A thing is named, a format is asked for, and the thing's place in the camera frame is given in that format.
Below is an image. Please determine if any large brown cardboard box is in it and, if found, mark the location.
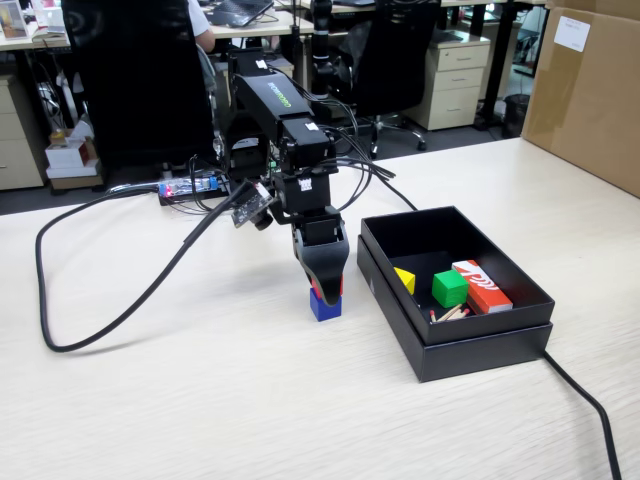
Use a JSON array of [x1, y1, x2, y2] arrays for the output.
[[520, 0, 640, 198]]

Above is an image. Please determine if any black wheeled office chair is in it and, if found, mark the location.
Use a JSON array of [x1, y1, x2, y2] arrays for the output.
[[330, 0, 442, 160]]

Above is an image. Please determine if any black waste bin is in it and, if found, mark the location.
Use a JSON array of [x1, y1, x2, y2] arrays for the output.
[[502, 93, 532, 140]]

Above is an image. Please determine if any seated person white shirt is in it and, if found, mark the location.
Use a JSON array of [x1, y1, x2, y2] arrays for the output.
[[187, 0, 219, 91]]

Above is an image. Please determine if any black open box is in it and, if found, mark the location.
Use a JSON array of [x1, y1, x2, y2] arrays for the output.
[[355, 235, 555, 384]]

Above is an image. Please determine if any blue cube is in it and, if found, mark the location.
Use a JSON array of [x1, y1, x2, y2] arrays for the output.
[[308, 288, 344, 323]]

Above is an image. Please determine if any green cube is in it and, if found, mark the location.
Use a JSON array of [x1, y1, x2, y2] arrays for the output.
[[431, 269, 470, 309]]

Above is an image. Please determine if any controller board with pink light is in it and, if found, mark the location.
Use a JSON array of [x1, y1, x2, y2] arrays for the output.
[[157, 174, 232, 208]]

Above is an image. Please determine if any thick black sleeved cable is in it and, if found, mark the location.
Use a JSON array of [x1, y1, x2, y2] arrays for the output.
[[34, 180, 254, 354]]

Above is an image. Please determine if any small white cardboard box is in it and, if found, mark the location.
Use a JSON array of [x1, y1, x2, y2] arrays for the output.
[[44, 135, 100, 180]]

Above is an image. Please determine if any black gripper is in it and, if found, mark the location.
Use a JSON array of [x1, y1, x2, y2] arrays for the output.
[[273, 169, 350, 308]]

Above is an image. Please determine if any white shipping label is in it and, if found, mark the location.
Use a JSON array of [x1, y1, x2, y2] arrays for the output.
[[555, 15, 592, 53]]

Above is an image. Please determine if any standing photo card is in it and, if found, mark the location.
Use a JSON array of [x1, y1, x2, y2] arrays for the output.
[[0, 0, 31, 41]]

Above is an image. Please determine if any yellow wooden wedge block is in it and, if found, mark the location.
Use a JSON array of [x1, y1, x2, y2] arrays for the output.
[[393, 266, 417, 296]]

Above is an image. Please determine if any orange white matchbox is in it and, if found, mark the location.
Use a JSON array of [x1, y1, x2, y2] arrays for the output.
[[451, 259, 515, 315]]

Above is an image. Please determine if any red cube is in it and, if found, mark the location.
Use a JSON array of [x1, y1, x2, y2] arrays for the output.
[[310, 278, 345, 298]]

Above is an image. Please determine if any smooth black power cable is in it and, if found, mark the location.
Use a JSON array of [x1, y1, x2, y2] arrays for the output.
[[372, 169, 624, 480]]

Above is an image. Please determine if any beige three drawer cabinet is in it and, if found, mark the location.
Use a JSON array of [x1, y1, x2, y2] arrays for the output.
[[404, 37, 492, 132]]

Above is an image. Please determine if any black pole with white bands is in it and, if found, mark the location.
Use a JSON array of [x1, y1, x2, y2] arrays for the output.
[[308, 0, 335, 101]]

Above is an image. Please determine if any beige cabinet with wide drawers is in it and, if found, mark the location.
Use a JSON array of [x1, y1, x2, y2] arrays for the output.
[[0, 74, 47, 192]]

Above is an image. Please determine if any black desk leg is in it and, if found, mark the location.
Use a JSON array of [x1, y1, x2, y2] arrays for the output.
[[483, 0, 517, 132]]

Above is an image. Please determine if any black laptop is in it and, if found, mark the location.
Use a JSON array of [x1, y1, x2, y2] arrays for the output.
[[206, 0, 276, 29]]

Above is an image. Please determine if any light wood office desk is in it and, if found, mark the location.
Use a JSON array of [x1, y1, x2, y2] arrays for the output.
[[0, 10, 316, 51]]

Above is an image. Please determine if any tall black mesh office chair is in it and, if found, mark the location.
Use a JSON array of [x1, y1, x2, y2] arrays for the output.
[[60, 0, 222, 171]]

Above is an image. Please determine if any black cardboard box tray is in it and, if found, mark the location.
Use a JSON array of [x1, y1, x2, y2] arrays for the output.
[[359, 204, 557, 346]]

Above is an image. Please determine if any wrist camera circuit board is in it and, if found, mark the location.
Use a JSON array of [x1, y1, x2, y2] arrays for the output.
[[230, 180, 276, 232]]

